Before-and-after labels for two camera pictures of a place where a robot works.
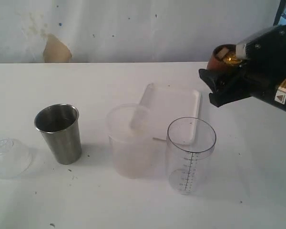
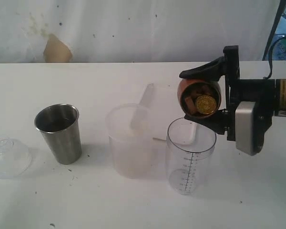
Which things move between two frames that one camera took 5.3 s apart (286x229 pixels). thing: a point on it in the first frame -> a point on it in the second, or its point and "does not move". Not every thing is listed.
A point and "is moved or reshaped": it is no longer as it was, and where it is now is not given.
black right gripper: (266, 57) -> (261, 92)
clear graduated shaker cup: (190, 142) does not move
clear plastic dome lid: (9, 158) does not move
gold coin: (231, 59) is moved or reshaped
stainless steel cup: (59, 124) does not move
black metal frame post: (281, 6) does not move
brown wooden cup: (223, 57) is moved or reshaped
